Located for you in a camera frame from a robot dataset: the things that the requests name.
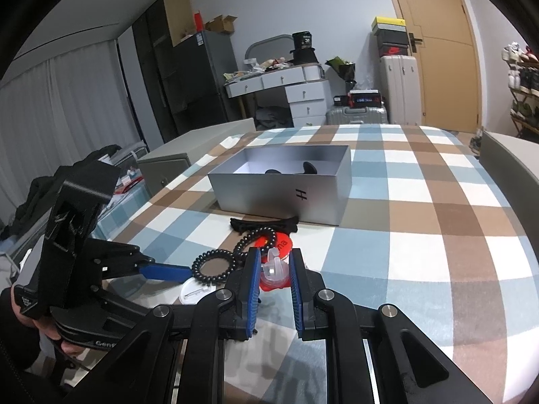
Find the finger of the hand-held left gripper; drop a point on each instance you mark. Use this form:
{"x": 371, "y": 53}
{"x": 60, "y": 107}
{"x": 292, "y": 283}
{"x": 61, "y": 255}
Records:
{"x": 126, "y": 307}
{"x": 164, "y": 271}

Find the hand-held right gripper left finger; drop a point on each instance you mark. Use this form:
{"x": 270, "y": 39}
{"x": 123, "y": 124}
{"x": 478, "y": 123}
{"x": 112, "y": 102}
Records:
{"x": 253, "y": 290}

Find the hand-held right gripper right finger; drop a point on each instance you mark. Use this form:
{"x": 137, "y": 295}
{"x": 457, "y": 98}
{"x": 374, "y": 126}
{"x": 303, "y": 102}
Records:
{"x": 296, "y": 292}

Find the clear plastic hair clip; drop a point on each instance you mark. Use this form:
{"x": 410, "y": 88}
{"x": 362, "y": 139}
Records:
{"x": 274, "y": 267}

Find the white round lid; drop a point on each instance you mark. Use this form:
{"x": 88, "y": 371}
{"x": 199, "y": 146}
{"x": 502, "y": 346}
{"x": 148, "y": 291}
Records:
{"x": 189, "y": 292}

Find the red round case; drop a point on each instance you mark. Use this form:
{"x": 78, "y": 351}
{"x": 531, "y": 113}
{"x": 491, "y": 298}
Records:
{"x": 283, "y": 246}

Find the black clip object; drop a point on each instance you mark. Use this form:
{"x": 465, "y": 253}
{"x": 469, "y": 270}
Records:
{"x": 252, "y": 224}

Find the grey cardboard box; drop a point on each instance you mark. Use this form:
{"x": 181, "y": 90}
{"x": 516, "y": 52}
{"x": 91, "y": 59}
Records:
{"x": 294, "y": 193}

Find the black hair claw clip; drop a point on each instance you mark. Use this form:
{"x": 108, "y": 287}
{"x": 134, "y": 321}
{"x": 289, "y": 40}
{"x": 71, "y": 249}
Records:
{"x": 309, "y": 168}

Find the person's left forearm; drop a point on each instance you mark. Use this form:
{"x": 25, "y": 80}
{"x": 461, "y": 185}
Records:
{"x": 21, "y": 362}

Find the person's left hand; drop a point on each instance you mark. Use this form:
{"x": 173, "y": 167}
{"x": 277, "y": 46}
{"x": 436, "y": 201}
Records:
{"x": 59, "y": 338}

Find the dark clothes pile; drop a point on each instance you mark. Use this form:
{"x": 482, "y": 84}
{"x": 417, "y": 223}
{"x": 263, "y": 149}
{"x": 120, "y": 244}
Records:
{"x": 38, "y": 193}

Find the white curtain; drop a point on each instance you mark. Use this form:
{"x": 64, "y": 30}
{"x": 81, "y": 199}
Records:
{"x": 63, "y": 113}

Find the plaid blanket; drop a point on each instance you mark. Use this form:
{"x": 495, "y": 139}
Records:
{"x": 421, "y": 227}

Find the dark bag under desk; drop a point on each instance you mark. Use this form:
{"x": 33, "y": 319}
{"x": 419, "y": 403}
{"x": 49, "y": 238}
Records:
{"x": 273, "y": 120}

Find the silver suitcase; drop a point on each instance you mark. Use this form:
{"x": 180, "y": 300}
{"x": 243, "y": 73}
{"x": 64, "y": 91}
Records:
{"x": 358, "y": 115}

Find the small black box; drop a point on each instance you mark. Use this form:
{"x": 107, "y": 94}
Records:
{"x": 340, "y": 101}

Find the dark grey refrigerator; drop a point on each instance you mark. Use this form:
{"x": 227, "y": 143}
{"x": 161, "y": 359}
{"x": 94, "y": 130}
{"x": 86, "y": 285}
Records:
{"x": 202, "y": 75}

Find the white desk with drawers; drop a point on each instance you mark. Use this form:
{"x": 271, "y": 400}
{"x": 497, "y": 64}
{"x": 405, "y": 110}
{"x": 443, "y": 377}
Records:
{"x": 303, "y": 92}

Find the dark wardrobe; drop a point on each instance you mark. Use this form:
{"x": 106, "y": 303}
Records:
{"x": 151, "y": 71}

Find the black box with red edge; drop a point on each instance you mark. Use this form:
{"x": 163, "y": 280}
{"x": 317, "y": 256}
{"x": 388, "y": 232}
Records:
{"x": 364, "y": 99}

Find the desk clutter pile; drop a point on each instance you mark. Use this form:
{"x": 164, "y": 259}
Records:
{"x": 257, "y": 67}

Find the white upright suitcase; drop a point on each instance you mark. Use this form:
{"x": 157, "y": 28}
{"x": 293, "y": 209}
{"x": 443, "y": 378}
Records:
{"x": 400, "y": 90}

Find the dark wrapped flower bouquet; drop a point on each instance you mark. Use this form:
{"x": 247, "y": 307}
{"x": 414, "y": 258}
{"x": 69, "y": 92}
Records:
{"x": 343, "y": 69}

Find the oval mirror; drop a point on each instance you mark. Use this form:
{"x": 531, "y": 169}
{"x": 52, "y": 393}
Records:
{"x": 265, "y": 48}

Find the black printed box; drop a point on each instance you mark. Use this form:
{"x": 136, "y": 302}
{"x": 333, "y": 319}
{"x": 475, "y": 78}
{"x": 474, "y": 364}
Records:
{"x": 304, "y": 48}

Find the plain grey cabinet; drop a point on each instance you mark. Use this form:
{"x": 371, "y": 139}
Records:
{"x": 509, "y": 164}

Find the red packet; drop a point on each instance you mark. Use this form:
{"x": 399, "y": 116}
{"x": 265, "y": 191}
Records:
{"x": 197, "y": 21}

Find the open cardboard box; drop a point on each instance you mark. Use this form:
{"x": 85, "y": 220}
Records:
{"x": 221, "y": 25}

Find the flat cardboard sheet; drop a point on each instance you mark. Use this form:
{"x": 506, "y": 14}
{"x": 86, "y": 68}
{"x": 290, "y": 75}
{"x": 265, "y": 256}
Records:
{"x": 179, "y": 19}

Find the black and red shoe box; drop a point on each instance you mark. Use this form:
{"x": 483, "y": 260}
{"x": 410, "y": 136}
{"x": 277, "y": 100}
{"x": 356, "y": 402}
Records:
{"x": 395, "y": 50}

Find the grey shoe box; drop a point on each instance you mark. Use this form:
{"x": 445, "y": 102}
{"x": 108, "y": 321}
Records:
{"x": 391, "y": 38}

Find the wooden door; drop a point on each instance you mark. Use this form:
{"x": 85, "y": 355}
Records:
{"x": 442, "y": 50}

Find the yellow shoe box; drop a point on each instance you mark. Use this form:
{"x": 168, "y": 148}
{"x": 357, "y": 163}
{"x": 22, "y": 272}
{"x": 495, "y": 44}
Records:
{"x": 387, "y": 24}

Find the wooden shoe rack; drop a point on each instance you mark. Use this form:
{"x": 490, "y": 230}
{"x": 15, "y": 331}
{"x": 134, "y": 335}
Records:
{"x": 526, "y": 109}

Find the rows of shoes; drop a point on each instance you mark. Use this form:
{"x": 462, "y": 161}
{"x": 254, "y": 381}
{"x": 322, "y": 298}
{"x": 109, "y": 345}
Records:
{"x": 524, "y": 67}

